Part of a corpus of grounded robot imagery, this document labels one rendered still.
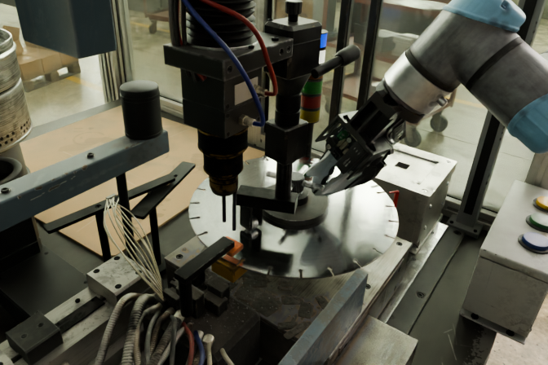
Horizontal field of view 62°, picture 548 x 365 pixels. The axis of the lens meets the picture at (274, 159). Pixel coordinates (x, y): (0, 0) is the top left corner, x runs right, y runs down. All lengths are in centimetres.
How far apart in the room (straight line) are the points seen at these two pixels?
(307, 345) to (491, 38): 37
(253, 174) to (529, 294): 48
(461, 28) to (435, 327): 52
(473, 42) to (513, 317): 50
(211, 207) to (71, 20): 35
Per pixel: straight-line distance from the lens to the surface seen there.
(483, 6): 54
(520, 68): 54
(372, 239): 68
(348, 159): 59
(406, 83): 56
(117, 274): 72
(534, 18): 95
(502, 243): 84
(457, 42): 54
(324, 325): 49
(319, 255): 64
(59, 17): 54
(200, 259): 58
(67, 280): 82
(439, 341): 85
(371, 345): 72
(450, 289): 95
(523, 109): 53
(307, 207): 71
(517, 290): 84
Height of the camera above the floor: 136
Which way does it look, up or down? 29 degrees down
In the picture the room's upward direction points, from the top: 3 degrees clockwise
